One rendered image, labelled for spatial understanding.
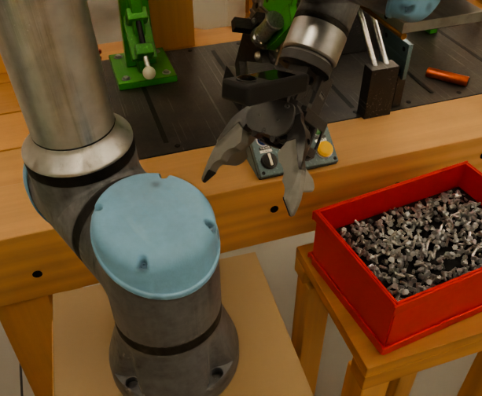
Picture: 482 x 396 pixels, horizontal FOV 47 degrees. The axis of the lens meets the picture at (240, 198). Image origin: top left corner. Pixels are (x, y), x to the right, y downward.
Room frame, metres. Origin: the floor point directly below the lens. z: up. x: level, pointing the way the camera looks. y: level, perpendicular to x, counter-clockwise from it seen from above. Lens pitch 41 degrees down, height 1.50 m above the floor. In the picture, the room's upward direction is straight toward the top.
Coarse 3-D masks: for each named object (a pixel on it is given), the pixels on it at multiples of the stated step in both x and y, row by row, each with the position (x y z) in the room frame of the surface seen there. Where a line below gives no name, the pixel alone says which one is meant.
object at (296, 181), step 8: (288, 144) 0.55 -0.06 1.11; (280, 152) 0.55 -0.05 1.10; (288, 152) 0.54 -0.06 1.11; (296, 152) 0.54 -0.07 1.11; (280, 160) 0.54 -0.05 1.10; (288, 160) 0.53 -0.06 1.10; (296, 160) 0.53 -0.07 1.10; (288, 168) 0.53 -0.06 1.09; (296, 168) 0.52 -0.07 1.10; (288, 176) 0.52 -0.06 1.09; (296, 176) 0.51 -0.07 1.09; (304, 176) 0.52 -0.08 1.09; (288, 184) 0.51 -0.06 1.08; (296, 184) 0.51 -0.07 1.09; (304, 184) 0.53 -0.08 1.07; (312, 184) 0.54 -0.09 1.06; (288, 192) 0.50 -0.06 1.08; (296, 192) 0.50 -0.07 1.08; (288, 200) 0.49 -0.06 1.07; (296, 200) 0.49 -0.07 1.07; (288, 208) 0.49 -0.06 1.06; (296, 208) 0.49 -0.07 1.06
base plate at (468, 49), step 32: (416, 32) 1.36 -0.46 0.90; (448, 32) 1.36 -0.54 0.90; (480, 32) 1.36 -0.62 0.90; (192, 64) 1.18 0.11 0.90; (224, 64) 1.18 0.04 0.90; (352, 64) 1.18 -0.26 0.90; (416, 64) 1.18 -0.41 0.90; (448, 64) 1.18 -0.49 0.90; (480, 64) 1.18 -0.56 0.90; (128, 96) 1.03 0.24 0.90; (160, 96) 1.03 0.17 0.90; (192, 96) 1.03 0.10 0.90; (352, 96) 1.03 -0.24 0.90; (416, 96) 1.03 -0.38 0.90; (448, 96) 1.03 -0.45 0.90; (160, 128) 0.91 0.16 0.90; (192, 128) 0.91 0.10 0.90
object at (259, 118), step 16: (288, 48) 0.65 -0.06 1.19; (288, 64) 0.66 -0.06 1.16; (304, 64) 0.64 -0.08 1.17; (320, 64) 0.63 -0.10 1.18; (320, 80) 0.65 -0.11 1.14; (304, 96) 0.62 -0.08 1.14; (320, 96) 0.65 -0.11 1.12; (256, 112) 0.61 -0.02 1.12; (272, 112) 0.59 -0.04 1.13; (288, 112) 0.58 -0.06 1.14; (304, 112) 0.60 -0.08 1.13; (320, 112) 0.64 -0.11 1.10; (256, 128) 0.59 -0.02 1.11; (272, 128) 0.58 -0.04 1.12; (288, 128) 0.57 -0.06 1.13; (320, 128) 0.61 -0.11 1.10; (272, 144) 0.62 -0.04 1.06
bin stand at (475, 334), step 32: (320, 288) 0.59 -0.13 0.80; (320, 320) 0.64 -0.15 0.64; (352, 320) 0.52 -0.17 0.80; (480, 320) 0.52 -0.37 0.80; (320, 352) 0.65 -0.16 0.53; (352, 352) 0.48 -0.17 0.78; (416, 352) 0.47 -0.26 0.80; (448, 352) 0.48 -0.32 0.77; (480, 352) 0.57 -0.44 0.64; (352, 384) 0.47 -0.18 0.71; (384, 384) 0.46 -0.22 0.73; (480, 384) 0.55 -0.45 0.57
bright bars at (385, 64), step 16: (368, 32) 1.01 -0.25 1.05; (368, 48) 0.99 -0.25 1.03; (384, 48) 0.99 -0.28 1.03; (368, 64) 0.97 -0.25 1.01; (384, 64) 0.97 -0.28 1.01; (368, 80) 0.95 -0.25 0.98; (384, 80) 0.95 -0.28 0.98; (368, 96) 0.94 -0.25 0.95; (384, 96) 0.95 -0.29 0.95; (368, 112) 0.94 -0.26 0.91; (384, 112) 0.96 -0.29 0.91
